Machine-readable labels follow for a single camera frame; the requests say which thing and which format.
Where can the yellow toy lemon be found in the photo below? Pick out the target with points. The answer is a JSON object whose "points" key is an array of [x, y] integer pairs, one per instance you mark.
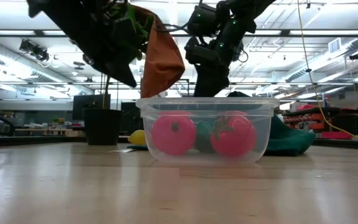
{"points": [[137, 138]]}

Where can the orange cloth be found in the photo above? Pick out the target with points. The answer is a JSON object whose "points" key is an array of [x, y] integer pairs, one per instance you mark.
{"points": [[162, 62]]}

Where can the white ceiling air vent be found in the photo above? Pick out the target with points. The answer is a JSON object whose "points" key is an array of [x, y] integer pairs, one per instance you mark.
{"points": [[335, 45]]}

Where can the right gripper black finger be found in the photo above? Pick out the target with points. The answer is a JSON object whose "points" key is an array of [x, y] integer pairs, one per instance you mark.
{"points": [[220, 82], [204, 82]]}

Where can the green plant in black pot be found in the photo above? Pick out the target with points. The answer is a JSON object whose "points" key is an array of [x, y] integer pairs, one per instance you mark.
{"points": [[102, 127]]}

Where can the dark shelf with orange bins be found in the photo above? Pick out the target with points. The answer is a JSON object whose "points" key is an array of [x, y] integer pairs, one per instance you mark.
{"points": [[315, 118]]}

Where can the clear plastic tupperware container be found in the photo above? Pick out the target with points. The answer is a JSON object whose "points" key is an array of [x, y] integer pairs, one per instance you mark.
{"points": [[207, 105]]}

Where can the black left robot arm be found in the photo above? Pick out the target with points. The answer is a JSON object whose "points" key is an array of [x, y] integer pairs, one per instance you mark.
{"points": [[33, 6]]}

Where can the dark green cloth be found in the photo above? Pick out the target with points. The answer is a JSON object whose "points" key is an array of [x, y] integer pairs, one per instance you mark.
{"points": [[287, 140]]}

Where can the red round toy fruit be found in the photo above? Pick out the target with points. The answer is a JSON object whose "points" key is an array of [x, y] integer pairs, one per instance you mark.
{"points": [[172, 140]]}

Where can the red toy tomato green stem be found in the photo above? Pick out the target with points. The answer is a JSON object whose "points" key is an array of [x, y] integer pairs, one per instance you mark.
{"points": [[238, 140]]}

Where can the black ceiling camera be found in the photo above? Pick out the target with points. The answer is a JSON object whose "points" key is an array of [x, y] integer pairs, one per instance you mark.
{"points": [[356, 56]]}

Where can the pink plastic bin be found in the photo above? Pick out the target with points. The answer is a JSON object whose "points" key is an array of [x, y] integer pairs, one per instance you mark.
{"points": [[336, 135]]}

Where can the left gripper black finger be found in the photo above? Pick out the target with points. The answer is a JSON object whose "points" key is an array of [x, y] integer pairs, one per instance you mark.
{"points": [[113, 68]]}

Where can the black background monitor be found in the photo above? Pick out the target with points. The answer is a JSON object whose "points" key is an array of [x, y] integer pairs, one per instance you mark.
{"points": [[85, 107]]}

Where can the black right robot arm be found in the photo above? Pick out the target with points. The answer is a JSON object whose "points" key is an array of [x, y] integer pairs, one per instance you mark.
{"points": [[253, 9]]}

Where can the small white card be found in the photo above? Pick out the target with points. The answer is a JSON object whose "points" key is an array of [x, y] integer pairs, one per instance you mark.
{"points": [[123, 150]]}

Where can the black ceiling-mounted device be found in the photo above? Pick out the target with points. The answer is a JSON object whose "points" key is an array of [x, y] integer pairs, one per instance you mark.
{"points": [[34, 49]]}

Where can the dark green toy pepper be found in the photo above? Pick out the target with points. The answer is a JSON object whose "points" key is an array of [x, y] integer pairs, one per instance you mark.
{"points": [[204, 137]]}

